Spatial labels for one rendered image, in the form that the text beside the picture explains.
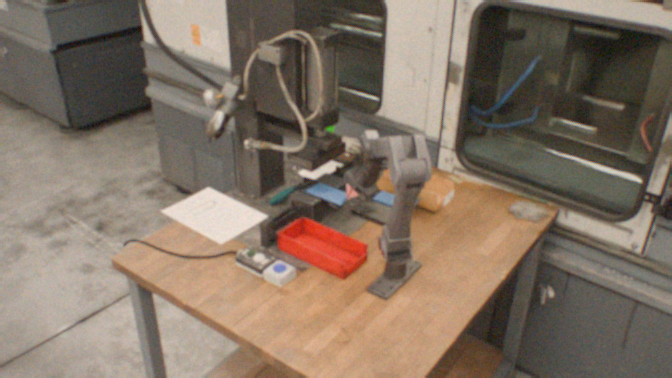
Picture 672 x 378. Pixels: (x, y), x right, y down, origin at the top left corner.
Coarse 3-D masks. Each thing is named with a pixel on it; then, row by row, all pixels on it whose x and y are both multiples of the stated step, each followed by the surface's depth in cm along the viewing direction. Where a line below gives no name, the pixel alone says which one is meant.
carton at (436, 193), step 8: (384, 176) 214; (432, 176) 216; (376, 184) 217; (384, 184) 215; (392, 184) 213; (432, 184) 217; (440, 184) 215; (448, 184) 213; (392, 192) 214; (424, 192) 206; (432, 192) 204; (440, 192) 216; (448, 192) 214; (416, 200) 209; (424, 200) 207; (432, 200) 205; (440, 200) 208; (448, 200) 212; (424, 208) 208; (432, 208) 207; (440, 208) 209
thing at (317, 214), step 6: (318, 204) 196; (342, 204) 209; (306, 210) 196; (312, 210) 195; (318, 210) 197; (324, 210) 200; (300, 216) 199; (306, 216) 197; (312, 216) 196; (318, 216) 198; (324, 216) 201; (318, 222) 199
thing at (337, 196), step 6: (312, 186) 202; (318, 186) 202; (324, 186) 203; (312, 192) 199; (318, 192) 199; (330, 192) 199; (336, 192) 199; (342, 192) 199; (330, 198) 196; (336, 198) 196; (342, 198) 196
